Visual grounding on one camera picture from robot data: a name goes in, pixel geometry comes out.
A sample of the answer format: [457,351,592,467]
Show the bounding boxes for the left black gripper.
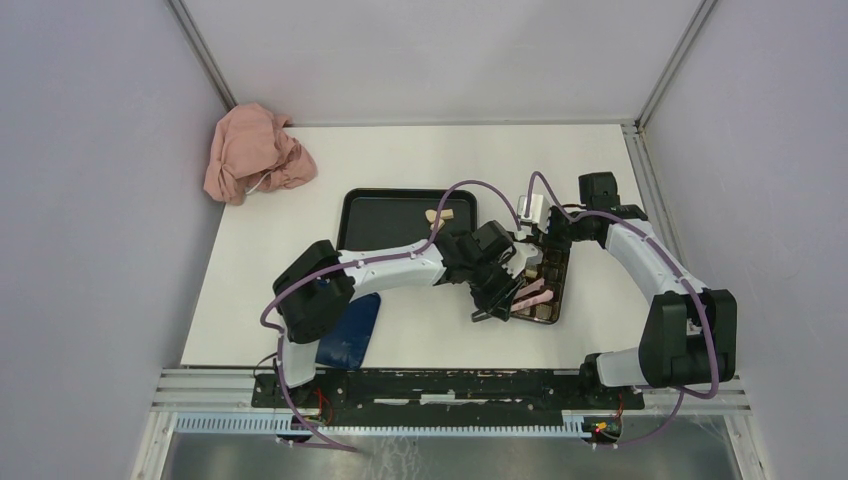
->
[467,258,526,323]

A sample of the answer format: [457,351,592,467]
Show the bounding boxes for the blue chocolate box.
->
[511,247,569,325]

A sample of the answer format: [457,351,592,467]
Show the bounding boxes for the pink cat paw tongs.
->
[503,279,554,321]

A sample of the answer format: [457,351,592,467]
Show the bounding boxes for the black chocolate tray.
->
[336,188,444,251]

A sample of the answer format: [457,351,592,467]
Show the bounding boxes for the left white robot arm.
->
[260,221,540,408]

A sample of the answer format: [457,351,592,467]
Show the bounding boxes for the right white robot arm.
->
[548,172,738,408]

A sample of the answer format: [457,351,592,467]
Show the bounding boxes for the blue tin lid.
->
[316,293,382,370]

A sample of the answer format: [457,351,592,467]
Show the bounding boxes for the pink cloth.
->
[203,103,318,205]

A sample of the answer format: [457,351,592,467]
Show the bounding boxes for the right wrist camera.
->
[516,194,550,232]

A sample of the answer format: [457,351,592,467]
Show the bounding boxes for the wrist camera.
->
[516,194,550,232]
[503,231,543,278]

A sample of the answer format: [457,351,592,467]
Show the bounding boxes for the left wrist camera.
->
[503,231,543,278]

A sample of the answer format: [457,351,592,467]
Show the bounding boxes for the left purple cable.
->
[259,179,525,453]

